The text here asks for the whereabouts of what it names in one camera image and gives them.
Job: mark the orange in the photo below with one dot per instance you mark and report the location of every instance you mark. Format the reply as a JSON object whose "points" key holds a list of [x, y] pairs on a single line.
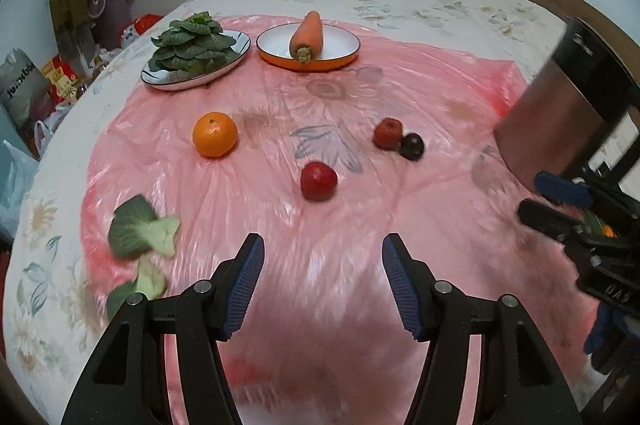
{"points": [[215, 135], [608, 232]]}

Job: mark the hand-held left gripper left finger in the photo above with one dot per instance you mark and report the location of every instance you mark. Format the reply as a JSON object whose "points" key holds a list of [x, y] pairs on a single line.
{"points": [[245, 290]]}

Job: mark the pile of green leaves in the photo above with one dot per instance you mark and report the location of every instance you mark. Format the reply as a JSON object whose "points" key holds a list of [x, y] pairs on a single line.
{"points": [[192, 47]]}

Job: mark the red and yellow boxes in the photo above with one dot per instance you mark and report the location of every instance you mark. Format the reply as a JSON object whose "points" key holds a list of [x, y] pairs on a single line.
{"points": [[61, 77]]}

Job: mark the carrot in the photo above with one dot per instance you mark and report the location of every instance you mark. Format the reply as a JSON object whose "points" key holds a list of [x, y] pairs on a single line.
{"points": [[307, 35]]}

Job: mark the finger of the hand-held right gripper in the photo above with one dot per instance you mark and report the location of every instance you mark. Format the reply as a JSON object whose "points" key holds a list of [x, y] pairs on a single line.
{"points": [[545, 217], [560, 188]]}

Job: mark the white plastic bag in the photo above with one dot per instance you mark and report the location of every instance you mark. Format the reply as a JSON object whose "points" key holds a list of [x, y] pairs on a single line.
{"points": [[50, 127]]}

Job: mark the person's right hand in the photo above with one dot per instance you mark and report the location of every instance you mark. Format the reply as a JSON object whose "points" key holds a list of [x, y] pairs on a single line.
{"points": [[602, 330]]}

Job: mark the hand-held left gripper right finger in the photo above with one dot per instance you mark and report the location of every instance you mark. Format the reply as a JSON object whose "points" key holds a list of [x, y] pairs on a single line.
{"points": [[402, 290]]}

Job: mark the green cardboard tray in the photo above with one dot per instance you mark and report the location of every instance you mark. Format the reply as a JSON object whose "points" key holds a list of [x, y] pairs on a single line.
{"points": [[592, 222]]}

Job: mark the red bag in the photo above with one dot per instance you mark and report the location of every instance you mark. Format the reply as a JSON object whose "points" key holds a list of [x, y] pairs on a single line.
{"points": [[147, 23]]}

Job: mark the white plate with dark rim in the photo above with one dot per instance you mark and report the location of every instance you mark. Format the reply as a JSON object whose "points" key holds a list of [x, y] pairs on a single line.
{"points": [[200, 80]]}

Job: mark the orange rimmed white plate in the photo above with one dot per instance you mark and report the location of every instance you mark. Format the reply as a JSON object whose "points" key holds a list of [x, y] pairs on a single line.
{"points": [[340, 47]]}

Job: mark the dark purple plum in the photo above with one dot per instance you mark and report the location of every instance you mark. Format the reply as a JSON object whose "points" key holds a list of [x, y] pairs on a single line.
{"points": [[412, 147]]}

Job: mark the clear plastic bag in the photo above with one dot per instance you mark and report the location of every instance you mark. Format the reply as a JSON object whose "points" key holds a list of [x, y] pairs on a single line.
{"points": [[14, 190]]}

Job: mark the purple bin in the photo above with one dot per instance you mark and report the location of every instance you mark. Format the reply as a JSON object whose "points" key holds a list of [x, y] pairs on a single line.
{"points": [[114, 12]]}

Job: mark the red plum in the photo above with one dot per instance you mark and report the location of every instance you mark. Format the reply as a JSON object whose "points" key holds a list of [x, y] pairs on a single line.
{"points": [[388, 133]]}

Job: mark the pink plastic sheet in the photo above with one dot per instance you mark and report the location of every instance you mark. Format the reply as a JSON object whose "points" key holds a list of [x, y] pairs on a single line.
{"points": [[320, 225]]}

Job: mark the bok choy leaf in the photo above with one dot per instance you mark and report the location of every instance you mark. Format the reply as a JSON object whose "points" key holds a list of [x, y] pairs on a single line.
{"points": [[137, 287], [140, 230]]}

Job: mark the red apple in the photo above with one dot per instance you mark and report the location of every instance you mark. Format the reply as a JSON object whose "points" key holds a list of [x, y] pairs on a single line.
{"points": [[318, 181]]}

